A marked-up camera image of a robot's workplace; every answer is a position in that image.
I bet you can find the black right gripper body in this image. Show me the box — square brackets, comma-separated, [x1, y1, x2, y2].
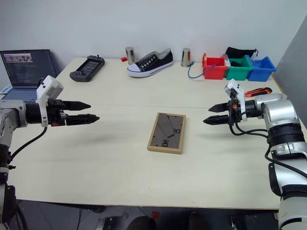
[226, 98, 241, 124]

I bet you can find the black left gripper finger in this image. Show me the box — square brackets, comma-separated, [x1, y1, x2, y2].
[66, 114, 100, 126]
[62, 101, 92, 112]

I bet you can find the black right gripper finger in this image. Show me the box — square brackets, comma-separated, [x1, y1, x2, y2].
[202, 115, 230, 126]
[208, 102, 230, 114]

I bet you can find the wooden picture frame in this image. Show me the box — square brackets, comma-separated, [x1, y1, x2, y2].
[147, 112, 187, 155]

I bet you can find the green plastic bin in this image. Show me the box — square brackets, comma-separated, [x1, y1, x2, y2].
[222, 54, 254, 81]

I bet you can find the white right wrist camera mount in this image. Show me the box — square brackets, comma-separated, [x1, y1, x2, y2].
[224, 78, 248, 123]

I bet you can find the red and black utility knife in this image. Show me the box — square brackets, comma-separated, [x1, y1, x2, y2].
[244, 87, 272, 98]

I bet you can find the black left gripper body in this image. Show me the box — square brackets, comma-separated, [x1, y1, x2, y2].
[47, 99, 68, 127]

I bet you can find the grey partition panel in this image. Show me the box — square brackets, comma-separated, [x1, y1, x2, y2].
[270, 13, 307, 125]

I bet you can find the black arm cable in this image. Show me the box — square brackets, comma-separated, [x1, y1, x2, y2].
[227, 94, 307, 185]
[9, 126, 48, 161]

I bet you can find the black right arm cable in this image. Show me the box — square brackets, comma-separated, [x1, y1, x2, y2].
[227, 94, 307, 185]

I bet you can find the black and white canvas shoe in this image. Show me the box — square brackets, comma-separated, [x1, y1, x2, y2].
[126, 48, 174, 78]

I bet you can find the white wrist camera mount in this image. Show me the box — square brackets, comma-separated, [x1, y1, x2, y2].
[35, 75, 64, 127]
[224, 78, 248, 123]

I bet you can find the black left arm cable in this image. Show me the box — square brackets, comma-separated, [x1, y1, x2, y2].
[9, 126, 48, 161]

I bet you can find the red plastic bin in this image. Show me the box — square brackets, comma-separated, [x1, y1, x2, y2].
[201, 53, 229, 80]

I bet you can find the blue cable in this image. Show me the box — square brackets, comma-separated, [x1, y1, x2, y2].
[187, 61, 219, 80]

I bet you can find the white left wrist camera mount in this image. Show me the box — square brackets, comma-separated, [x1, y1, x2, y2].
[35, 75, 64, 127]

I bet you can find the laptop computer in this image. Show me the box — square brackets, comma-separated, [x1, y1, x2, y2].
[0, 49, 59, 104]

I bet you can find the black drawstring pouch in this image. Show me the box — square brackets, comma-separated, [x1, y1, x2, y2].
[224, 46, 259, 59]

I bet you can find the steel cup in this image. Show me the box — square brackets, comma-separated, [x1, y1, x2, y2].
[181, 47, 192, 68]
[124, 46, 137, 66]

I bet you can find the blue plastic bin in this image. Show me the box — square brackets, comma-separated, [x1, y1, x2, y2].
[247, 56, 277, 82]

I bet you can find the dark grey handheld game console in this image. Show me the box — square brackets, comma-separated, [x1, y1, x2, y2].
[69, 55, 106, 83]

